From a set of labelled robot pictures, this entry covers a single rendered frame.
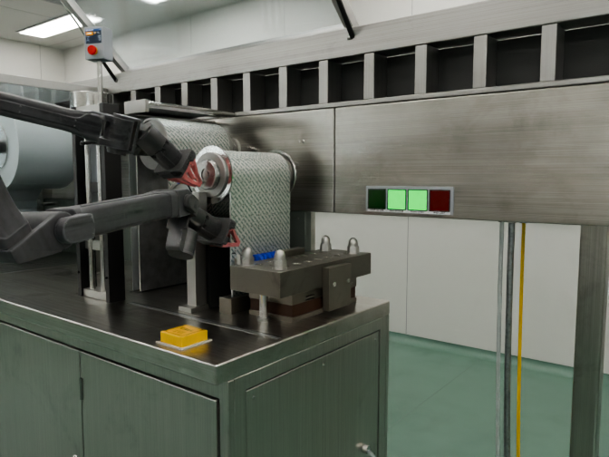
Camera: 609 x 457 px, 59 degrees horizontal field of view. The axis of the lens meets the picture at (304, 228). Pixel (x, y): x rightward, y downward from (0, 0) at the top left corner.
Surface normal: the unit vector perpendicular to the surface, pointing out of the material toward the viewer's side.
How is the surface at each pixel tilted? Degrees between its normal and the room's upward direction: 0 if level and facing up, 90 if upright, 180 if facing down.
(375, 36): 90
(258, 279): 90
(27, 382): 90
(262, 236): 90
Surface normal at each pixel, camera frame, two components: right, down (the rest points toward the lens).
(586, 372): -0.61, 0.07
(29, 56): 0.79, 0.06
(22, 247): 0.96, 0.00
